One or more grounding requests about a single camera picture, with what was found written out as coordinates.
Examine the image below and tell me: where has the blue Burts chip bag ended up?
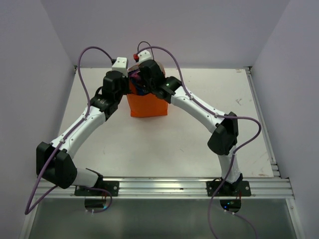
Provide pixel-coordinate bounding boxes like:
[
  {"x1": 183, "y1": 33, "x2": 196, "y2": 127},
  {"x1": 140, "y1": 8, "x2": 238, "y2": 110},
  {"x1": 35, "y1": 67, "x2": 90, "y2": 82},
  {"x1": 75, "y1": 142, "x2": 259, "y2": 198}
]
[{"x1": 129, "y1": 78, "x2": 149, "y2": 96}]

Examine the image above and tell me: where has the purple snack packet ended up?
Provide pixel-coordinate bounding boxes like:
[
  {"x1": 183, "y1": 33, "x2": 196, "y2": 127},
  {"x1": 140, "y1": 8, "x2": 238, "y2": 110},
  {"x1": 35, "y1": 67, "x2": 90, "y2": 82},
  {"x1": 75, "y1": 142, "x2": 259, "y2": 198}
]
[{"x1": 128, "y1": 69, "x2": 142, "y2": 80}]

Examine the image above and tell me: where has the orange paper bag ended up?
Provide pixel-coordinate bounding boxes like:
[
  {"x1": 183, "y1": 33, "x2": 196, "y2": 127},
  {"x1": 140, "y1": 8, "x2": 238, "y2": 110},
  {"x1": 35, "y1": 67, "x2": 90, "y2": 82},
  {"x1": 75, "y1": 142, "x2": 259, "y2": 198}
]
[{"x1": 127, "y1": 41, "x2": 170, "y2": 118}]

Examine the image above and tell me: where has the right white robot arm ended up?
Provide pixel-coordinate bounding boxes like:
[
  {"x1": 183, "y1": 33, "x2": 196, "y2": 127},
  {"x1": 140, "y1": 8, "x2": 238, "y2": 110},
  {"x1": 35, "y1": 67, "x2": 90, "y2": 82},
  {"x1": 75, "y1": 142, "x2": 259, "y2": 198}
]
[{"x1": 138, "y1": 59, "x2": 242, "y2": 196}]

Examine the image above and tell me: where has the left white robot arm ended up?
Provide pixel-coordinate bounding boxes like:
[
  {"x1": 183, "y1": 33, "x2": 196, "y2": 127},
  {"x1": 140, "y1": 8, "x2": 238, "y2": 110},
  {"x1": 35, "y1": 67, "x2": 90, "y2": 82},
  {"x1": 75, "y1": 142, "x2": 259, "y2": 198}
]
[{"x1": 36, "y1": 70, "x2": 130, "y2": 196}]

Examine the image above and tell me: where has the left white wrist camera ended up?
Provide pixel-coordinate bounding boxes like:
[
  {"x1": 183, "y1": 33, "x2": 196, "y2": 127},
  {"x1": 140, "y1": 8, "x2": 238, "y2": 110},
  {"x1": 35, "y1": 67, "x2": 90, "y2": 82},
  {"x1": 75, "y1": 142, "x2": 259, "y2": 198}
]
[{"x1": 112, "y1": 57, "x2": 128, "y2": 77}]

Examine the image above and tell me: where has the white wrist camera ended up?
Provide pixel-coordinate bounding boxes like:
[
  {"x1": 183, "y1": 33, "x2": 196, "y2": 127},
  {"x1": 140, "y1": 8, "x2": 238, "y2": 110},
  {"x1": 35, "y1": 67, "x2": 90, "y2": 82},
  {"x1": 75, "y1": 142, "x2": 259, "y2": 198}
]
[
  {"x1": 112, "y1": 57, "x2": 128, "y2": 77},
  {"x1": 133, "y1": 50, "x2": 153, "y2": 64}
]

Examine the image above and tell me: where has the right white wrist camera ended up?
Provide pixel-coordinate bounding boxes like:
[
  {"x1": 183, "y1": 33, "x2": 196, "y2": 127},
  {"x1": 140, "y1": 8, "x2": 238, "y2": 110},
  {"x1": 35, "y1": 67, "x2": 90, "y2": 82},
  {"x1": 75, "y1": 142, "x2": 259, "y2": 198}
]
[{"x1": 133, "y1": 50, "x2": 153, "y2": 64}]

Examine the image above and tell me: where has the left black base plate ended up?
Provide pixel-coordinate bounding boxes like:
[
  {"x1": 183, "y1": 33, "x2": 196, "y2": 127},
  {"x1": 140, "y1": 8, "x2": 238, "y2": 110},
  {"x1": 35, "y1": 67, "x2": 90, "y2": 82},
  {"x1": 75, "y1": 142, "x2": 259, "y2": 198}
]
[{"x1": 74, "y1": 180, "x2": 120, "y2": 197}]

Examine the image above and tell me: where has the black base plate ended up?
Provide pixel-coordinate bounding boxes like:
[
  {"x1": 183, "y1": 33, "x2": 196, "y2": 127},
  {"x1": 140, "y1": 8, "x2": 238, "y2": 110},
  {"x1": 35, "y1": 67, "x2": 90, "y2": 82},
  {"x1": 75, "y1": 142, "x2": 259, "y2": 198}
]
[
  {"x1": 74, "y1": 180, "x2": 120, "y2": 197},
  {"x1": 206, "y1": 179, "x2": 252, "y2": 197}
]

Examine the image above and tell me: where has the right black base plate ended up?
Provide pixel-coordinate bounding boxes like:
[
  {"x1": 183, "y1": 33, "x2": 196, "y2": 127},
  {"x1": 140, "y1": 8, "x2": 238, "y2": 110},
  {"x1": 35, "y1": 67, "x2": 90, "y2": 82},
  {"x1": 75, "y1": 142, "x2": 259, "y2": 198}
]
[{"x1": 206, "y1": 179, "x2": 252, "y2": 197}]

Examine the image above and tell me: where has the aluminium mounting rail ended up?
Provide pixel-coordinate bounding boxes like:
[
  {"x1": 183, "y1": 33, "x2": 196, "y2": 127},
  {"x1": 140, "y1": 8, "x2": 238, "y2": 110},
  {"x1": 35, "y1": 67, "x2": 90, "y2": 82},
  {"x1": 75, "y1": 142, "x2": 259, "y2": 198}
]
[{"x1": 37, "y1": 177, "x2": 295, "y2": 199}]

